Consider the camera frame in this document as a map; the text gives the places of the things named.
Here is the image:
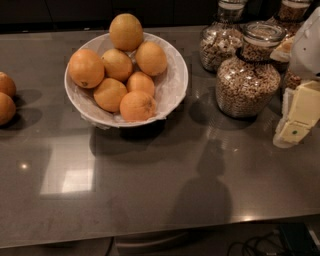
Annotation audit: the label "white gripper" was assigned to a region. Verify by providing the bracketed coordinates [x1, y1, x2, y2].
[270, 7, 320, 148]

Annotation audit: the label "large orange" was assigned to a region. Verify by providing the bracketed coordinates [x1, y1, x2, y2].
[68, 49, 105, 89]

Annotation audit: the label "white bowl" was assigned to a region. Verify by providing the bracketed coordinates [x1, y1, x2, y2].
[63, 31, 189, 130]

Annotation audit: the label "centre small orange in bowl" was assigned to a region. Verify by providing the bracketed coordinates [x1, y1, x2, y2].
[126, 71, 155, 96]

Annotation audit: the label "front right orange in bowl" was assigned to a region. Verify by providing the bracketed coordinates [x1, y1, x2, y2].
[120, 91, 156, 122]

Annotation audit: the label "top orange in bowl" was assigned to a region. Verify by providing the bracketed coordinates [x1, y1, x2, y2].
[109, 13, 143, 52]

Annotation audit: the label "middle orange in bowl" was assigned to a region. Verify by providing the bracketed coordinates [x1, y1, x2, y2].
[102, 49, 133, 82]

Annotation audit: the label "front left orange in bowl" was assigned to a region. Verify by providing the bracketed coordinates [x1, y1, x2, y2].
[93, 78, 127, 113]

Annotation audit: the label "front glass cereal jar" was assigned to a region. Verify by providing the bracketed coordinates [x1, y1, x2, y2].
[215, 21, 286, 118]

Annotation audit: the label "back left glass jar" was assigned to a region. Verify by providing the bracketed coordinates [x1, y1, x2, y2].
[199, 0, 246, 72]

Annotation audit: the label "upper orange on table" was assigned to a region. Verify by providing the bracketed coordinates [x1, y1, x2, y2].
[0, 72, 16, 98]

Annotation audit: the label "orange on table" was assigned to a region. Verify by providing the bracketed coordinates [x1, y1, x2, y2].
[0, 92, 16, 125]
[0, 72, 16, 98]

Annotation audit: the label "lower orange on table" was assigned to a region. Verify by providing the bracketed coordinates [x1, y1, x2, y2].
[0, 92, 16, 125]

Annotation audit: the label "black cables under table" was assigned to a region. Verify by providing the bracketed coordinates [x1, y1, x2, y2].
[227, 222, 320, 256]

